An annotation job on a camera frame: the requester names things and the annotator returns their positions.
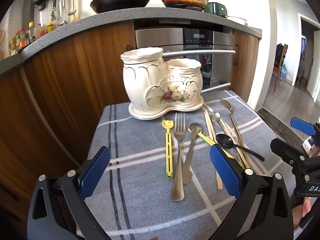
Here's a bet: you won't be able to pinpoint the hanging kitchen utensils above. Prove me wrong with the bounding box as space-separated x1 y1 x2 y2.
67 0 77 16

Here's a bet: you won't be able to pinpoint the white ceramic holder tray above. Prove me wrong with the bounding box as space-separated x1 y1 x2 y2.
128 97 204 120

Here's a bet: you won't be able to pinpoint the green kitchen appliance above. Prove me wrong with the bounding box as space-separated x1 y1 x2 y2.
204 2 227 14

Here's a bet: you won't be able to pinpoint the white floral ceramic utensil holder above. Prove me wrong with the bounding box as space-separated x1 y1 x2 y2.
120 47 202 112

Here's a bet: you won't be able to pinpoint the steel fork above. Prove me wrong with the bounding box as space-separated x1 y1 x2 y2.
170 113 187 202

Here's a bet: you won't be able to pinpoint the row of condiment bottles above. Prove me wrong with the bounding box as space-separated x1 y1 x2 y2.
7 21 54 55

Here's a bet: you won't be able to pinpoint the grey speckled countertop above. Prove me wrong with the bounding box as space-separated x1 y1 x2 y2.
0 6 262 75

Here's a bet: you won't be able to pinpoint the gold fork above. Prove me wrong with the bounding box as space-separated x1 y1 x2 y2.
219 99 250 168

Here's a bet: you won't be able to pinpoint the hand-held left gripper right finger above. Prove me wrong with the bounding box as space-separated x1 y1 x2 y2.
209 145 294 240

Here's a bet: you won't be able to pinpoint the wooden kitchen cabinet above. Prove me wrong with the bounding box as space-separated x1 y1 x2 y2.
0 21 137 240
229 29 260 104

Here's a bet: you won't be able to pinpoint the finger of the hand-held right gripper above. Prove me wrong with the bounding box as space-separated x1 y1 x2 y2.
270 137 315 170
290 117 320 137

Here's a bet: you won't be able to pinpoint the person's right hand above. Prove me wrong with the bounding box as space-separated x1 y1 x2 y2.
292 197 313 230

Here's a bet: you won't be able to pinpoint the black spoon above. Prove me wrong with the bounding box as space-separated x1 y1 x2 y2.
215 133 265 162

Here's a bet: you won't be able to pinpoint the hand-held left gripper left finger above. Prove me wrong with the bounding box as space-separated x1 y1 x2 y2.
27 145 112 240

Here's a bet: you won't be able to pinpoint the stainless steel built-in oven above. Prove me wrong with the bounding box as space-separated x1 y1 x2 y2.
134 20 237 94

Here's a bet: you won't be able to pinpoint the flower-shaped steel spoon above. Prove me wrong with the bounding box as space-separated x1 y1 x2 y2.
202 104 222 123

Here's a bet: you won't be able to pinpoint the wooden chair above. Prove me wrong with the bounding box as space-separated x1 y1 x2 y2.
274 44 289 92

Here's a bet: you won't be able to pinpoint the white pot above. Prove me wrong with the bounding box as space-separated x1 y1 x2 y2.
226 15 248 27

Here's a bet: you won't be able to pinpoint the grey plaid tablecloth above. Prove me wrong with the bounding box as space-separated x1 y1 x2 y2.
86 90 300 240

